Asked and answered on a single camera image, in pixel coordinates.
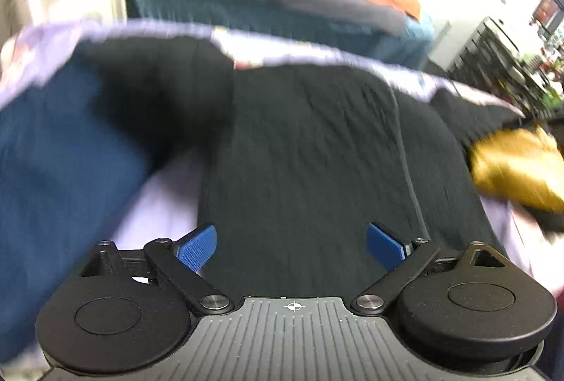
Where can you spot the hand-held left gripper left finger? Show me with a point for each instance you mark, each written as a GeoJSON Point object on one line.
{"type": "Point", "coordinates": [196, 248]}

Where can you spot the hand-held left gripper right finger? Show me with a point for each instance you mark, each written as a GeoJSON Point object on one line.
{"type": "Point", "coordinates": [384, 246]}

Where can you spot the black quilted jacket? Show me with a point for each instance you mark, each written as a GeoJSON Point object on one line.
{"type": "Point", "coordinates": [308, 160]}

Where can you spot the mustard yellow garment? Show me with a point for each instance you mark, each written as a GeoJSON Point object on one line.
{"type": "Point", "coordinates": [515, 169]}

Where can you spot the dark blue cloth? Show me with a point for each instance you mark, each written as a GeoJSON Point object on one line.
{"type": "Point", "coordinates": [57, 169]}

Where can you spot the black storage rack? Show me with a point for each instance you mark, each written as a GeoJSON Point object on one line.
{"type": "Point", "coordinates": [498, 55]}

